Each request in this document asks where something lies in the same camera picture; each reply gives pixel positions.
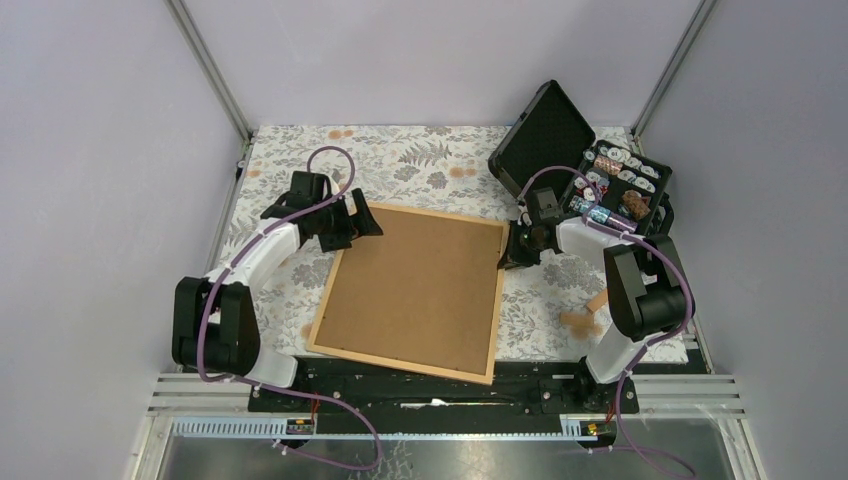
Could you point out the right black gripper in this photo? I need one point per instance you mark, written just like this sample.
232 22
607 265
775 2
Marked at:
514 257

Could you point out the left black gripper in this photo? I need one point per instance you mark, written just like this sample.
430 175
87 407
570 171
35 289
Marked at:
361 223

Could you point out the brown frame backing board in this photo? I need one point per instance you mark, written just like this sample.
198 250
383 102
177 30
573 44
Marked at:
411 291

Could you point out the light wooden picture frame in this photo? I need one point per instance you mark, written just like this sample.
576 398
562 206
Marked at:
404 371

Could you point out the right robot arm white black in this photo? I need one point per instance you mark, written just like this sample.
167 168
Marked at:
648 295

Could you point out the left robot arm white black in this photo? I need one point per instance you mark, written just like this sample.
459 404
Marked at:
215 327

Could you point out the floral patterned table mat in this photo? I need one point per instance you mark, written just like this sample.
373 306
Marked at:
435 168

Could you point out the small wooden block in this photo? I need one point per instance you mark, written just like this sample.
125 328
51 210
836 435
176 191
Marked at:
577 320
597 302

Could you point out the open black chip case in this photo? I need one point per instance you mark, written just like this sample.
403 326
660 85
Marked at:
550 131

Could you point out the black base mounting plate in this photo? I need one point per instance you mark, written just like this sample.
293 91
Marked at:
539 387

